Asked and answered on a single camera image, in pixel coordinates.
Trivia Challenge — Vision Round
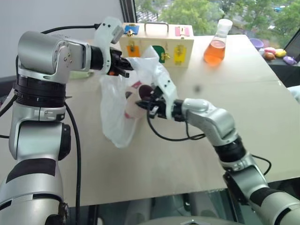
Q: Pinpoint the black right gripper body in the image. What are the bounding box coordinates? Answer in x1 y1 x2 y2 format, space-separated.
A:
147 93 168 120

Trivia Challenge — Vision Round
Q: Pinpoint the flask with orange liquid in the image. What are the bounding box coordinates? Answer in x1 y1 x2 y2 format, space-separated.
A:
202 18 233 68

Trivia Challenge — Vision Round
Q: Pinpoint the wooden latch box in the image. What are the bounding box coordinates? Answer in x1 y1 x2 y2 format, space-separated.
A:
119 22 195 69

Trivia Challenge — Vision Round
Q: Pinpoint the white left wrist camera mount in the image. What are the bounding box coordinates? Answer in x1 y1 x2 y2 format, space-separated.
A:
94 16 125 76

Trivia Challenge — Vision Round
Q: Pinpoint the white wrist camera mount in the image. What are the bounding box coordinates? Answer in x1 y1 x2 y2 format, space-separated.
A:
94 16 125 76
151 69 178 120

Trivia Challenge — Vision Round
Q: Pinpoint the pink and maroon toy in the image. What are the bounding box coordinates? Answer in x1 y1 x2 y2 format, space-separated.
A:
124 80 153 120

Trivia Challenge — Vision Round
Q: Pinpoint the dark screen panel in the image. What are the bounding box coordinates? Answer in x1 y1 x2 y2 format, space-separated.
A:
284 32 300 64

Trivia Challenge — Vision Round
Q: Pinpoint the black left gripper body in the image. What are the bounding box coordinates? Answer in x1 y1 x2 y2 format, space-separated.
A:
109 47 127 76

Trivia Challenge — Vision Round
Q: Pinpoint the purple toy bowl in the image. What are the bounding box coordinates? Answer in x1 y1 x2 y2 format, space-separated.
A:
249 37 265 50

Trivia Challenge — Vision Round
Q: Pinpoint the white translucent plastic bag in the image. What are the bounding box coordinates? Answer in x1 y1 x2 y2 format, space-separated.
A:
99 45 172 149

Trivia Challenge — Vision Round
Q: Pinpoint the light blue cloth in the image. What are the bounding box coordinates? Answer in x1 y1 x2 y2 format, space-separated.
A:
287 85 300 104

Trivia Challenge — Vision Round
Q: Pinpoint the purple toy food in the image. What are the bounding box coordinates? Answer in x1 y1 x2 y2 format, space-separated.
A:
282 56 298 65

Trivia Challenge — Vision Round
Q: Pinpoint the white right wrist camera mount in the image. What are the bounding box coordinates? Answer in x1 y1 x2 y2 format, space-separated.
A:
151 69 178 120

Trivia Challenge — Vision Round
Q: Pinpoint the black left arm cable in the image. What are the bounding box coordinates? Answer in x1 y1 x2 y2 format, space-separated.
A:
0 22 98 208

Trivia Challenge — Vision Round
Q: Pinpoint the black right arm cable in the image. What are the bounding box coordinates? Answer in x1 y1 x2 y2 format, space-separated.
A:
146 109 272 176

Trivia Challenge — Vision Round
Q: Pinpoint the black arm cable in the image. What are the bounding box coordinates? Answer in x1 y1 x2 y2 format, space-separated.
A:
146 109 272 176
0 22 98 208

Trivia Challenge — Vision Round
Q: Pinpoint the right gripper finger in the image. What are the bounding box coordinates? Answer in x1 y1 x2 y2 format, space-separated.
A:
150 85 163 100
135 99 153 109

